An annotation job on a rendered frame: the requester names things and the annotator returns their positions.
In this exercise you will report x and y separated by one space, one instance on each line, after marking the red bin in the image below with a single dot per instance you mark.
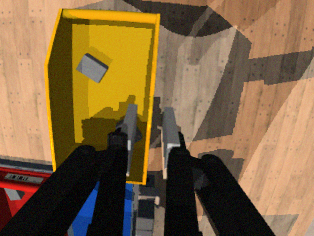
17 180

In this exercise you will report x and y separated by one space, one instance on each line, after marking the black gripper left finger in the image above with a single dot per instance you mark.
51 210

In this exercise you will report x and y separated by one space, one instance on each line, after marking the yellow bin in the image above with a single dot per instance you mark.
83 112

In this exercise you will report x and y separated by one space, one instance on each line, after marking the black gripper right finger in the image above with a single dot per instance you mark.
229 210

